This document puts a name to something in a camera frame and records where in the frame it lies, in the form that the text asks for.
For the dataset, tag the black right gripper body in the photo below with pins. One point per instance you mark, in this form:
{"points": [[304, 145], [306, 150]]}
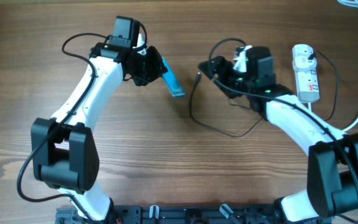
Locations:
{"points": [[230, 78]]}

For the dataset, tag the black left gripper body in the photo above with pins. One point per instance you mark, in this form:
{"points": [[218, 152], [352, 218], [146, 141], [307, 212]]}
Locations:
{"points": [[146, 66]]}

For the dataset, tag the blue screen smartphone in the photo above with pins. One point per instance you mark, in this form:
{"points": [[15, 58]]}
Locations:
{"points": [[172, 82]]}

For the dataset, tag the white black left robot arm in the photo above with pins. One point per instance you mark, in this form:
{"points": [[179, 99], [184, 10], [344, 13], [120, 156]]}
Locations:
{"points": [[64, 153]]}

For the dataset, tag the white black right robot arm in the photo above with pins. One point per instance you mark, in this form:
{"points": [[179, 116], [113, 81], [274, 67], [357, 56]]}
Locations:
{"points": [[332, 181]]}

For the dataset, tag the white USB charger plug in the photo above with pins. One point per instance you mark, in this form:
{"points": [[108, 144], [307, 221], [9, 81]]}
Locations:
{"points": [[302, 63]]}

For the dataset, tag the white power strip socket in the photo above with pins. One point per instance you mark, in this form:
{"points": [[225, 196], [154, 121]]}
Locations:
{"points": [[307, 87]]}

